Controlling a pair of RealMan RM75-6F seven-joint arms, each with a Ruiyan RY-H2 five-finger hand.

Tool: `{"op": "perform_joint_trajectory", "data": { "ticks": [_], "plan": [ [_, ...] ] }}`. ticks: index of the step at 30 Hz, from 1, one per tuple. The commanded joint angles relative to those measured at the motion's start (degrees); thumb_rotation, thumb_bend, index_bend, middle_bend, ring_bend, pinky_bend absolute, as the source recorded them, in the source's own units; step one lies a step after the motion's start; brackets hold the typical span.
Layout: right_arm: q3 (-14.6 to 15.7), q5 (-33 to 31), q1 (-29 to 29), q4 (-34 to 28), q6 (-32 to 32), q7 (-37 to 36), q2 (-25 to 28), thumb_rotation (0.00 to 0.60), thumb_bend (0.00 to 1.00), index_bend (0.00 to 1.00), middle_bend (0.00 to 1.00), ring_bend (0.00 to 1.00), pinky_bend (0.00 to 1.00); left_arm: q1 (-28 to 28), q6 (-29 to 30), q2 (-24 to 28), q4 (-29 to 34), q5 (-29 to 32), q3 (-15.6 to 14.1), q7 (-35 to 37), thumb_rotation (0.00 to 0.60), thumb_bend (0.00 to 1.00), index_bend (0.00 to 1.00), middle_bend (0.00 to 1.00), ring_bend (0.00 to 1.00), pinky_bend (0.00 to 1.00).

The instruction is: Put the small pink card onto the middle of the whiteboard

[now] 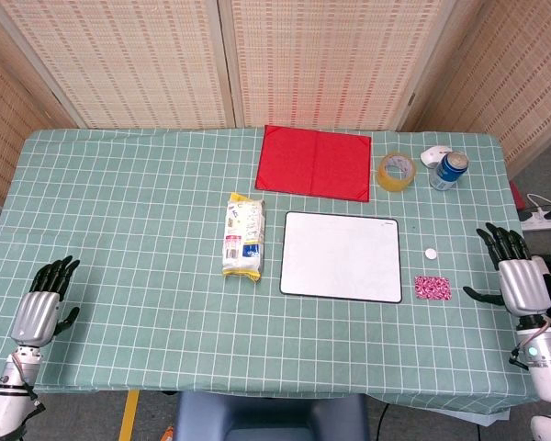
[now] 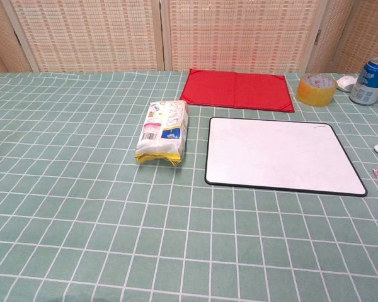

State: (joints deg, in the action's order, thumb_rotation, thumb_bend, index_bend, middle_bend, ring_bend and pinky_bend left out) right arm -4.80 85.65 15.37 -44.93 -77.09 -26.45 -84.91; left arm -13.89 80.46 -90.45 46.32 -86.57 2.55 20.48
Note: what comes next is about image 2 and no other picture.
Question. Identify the red folder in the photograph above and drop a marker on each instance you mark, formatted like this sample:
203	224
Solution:
236	91

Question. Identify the white board black frame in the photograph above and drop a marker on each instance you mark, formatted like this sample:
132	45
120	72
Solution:
280	154

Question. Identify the blue drink can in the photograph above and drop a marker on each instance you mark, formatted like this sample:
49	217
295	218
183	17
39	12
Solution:
370	83

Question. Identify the yellowish clear tape roll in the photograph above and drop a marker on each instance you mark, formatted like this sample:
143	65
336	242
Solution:
316	91

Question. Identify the white computer mouse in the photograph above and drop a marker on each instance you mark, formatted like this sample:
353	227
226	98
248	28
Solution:
346	82

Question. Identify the white yellow tissue pack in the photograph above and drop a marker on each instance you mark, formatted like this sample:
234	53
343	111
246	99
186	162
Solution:
163	132

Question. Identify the green checked tablecloth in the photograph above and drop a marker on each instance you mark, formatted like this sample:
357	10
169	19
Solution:
82	204

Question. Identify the woven bamboo folding screen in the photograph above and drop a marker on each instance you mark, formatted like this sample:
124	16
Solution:
91	34

